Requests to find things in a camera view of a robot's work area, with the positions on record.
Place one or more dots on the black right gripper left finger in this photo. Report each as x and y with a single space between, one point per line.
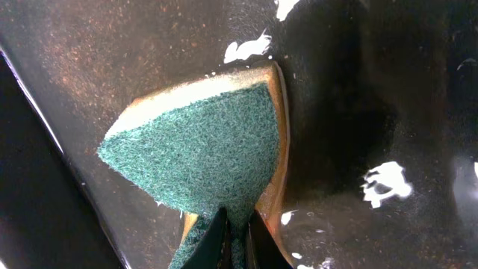
213 249

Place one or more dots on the green yellow scrub sponge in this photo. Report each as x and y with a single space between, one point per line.
218 142

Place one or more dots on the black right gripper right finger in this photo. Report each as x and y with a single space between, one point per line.
262 251

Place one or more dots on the black plastic water tray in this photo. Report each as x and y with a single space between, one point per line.
383 106

